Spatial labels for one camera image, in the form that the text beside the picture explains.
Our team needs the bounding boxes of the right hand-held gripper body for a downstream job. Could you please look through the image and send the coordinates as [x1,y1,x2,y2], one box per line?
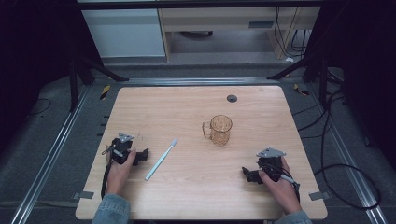
[255,147,288,183]

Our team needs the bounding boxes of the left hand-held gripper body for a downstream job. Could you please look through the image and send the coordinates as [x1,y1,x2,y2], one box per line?
[109,133,135,165]

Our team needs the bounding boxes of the pale blue toothbrush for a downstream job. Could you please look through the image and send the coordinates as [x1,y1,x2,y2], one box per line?
[144,138,178,182]

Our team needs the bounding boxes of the amber glass mug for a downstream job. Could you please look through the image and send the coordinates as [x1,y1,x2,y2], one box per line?
[202,114,233,147]

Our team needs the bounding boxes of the person's left hand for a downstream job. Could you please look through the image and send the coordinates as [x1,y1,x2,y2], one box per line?
[106,149,137,197]

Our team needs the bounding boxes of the person's right hand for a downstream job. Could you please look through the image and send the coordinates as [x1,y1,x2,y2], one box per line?
[258,156,303,217]

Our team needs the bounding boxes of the grey tape strip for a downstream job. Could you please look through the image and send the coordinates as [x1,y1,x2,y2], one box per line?
[72,190,95,201]
[308,190,332,202]

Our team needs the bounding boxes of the yellow black hazard tape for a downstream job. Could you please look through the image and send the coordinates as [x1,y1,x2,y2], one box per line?
[292,82,311,97]
[99,84,112,101]

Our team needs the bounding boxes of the black metal stand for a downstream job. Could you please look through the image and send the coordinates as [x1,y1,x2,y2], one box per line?
[68,50,131,112]
[266,54,332,108]

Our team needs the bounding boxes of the white cabinet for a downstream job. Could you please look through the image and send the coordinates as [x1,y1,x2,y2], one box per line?
[80,7,166,59]

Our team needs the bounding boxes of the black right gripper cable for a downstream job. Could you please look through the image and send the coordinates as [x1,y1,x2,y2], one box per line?
[262,164,302,203]

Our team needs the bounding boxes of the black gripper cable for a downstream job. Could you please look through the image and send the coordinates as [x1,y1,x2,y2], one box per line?
[262,164,302,203]
[100,145,118,201]

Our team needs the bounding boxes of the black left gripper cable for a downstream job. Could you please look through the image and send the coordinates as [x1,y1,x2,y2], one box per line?
[100,145,118,201]

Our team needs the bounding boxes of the aluminium floor rail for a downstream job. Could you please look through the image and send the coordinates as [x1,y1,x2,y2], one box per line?
[306,83,389,224]
[9,84,92,224]

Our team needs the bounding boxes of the thin black floor cable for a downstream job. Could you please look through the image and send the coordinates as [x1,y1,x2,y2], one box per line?
[28,98,51,117]

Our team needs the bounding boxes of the aluminium cross rail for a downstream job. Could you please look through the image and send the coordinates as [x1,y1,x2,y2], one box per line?
[119,77,282,87]

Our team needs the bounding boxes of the black looped floor cable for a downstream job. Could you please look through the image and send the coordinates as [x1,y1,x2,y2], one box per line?
[313,92,383,210]

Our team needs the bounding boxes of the black hanging desk cables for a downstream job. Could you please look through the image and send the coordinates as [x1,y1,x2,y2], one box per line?
[273,6,310,59]

